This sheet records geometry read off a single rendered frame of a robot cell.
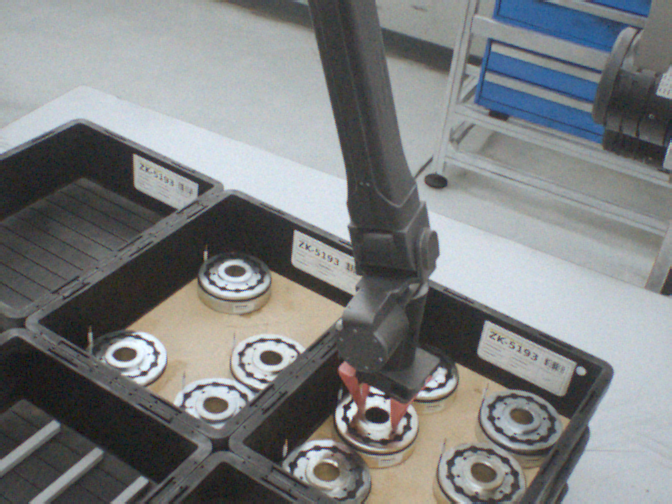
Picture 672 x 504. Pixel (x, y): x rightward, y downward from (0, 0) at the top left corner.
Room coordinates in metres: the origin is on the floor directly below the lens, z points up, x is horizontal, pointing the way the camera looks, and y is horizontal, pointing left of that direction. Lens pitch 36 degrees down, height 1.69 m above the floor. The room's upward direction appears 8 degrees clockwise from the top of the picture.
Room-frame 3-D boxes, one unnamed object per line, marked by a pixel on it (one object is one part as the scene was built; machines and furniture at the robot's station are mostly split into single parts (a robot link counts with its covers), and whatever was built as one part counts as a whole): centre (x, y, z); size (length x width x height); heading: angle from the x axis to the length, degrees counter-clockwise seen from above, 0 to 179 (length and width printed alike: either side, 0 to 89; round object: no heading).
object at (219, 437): (0.93, 0.13, 0.92); 0.40 x 0.30 x 0.02; 152
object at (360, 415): (0.82, -0.07, 0.86); 0.05 x 0.05 x 0.01
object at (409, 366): (0.82, -0.07, 0.98); 0.10 x 0.07 x 0.07; 60
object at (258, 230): (0.93, 0.13, 0.87); 0.40 x 0.30 x 0.11; 152
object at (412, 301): (0.82, -0.07, 1.04); 0.07 x 0.06 x 0.07; 158
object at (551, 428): (0.85, -0.25, 0.86); 0.10 x 0.10 x 0.01
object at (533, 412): (0.85, -0.25, 0.86); 0.05 x 0.05 x 0.01
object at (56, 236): (1.07, 0.39, 0.87); 0.40 x 0.30 x 0.11; 152
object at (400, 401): (0.82, -0.08, 0.91); 0.07 x 0.07 x 0.09; 60
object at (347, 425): (0.82, -0.07, 0.86); 0.10 x 0.10 x 0.01
